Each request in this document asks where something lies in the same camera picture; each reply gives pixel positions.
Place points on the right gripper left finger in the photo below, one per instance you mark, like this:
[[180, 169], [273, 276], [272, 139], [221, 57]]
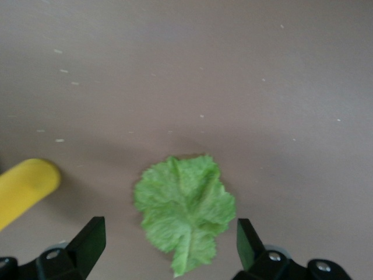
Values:
[[78, 256]]

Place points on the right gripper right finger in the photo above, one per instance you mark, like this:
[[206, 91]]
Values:
[[262, 262]]

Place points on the yellow squeeze bottle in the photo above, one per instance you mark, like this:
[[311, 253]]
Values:
[[26, 186]]

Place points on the green lettuce leaf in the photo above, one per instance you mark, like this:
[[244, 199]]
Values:
[[186, 210]]

